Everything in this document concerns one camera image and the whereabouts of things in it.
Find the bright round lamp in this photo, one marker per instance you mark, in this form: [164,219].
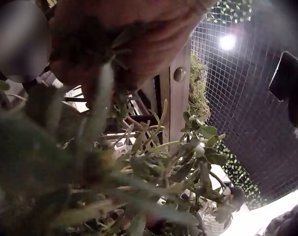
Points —
[227,41]

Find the green leafy vine garland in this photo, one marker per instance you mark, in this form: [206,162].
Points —
[231,9]
[242,177]

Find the bunch of green plant stems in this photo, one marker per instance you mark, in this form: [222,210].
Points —
[65,172]

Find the wooden post with round bolt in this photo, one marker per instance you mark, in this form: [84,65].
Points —
[176,103]

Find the person's left fingers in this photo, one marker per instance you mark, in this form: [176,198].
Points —
[72,66]

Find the clump of dry moss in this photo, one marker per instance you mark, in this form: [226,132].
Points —
[197,93]

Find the black wrist band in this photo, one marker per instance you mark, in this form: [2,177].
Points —
[284,76]

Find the person's left hand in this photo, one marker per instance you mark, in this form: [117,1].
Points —
[149,27]

